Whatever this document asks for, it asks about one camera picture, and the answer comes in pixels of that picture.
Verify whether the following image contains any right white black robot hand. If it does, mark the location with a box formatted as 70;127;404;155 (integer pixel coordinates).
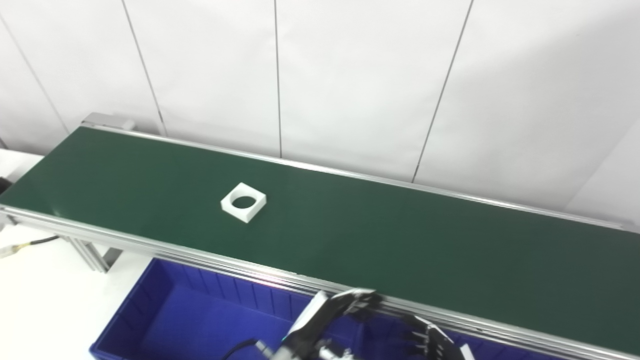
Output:
405;315;476;360

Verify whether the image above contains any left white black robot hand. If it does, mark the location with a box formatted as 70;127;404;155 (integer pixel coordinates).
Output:
280;288;383;360

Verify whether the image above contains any white square part round hole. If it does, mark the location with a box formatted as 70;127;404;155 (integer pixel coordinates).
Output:
220;182;267;224

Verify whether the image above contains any blue plastic bin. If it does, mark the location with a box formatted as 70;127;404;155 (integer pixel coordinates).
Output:
365;320;568;360
90;257;381;360

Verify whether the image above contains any green conveyor belt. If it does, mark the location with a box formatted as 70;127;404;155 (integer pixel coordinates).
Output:
0;112;640;360
0;126;640;356

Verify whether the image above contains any aluminium conveyor leg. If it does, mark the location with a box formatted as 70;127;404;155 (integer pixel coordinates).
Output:
60;235;124;274

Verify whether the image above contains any grey conveyor end housing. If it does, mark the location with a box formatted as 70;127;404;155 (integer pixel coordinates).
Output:
82;112;136;132

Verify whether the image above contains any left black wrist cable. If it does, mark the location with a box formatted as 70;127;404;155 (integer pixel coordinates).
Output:
222;339;274;360

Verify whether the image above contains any black cable yellow connector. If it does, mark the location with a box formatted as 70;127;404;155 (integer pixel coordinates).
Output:
0;236;61;259

